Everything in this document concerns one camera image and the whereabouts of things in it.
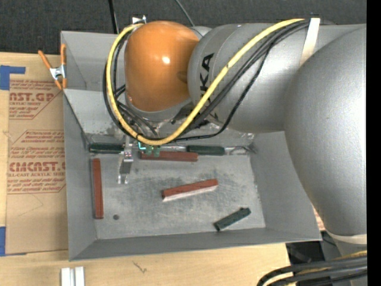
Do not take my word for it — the pale grey metal gripper finger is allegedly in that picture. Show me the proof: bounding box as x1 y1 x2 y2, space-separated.
117 151 134 185

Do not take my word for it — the dark green flat block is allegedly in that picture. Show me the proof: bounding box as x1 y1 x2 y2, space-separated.
186 145 226 156
89 142 124 154
213 207 252 232

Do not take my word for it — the red-brown flat block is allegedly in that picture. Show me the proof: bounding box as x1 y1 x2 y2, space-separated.
91 157 105 220
139 150 199 163
161 178 220 203

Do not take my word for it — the grey metal bin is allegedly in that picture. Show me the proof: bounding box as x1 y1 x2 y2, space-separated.
60 30 324 262

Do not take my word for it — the brown cardboard board, red print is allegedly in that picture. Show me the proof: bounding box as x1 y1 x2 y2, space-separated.
0 51 70 257

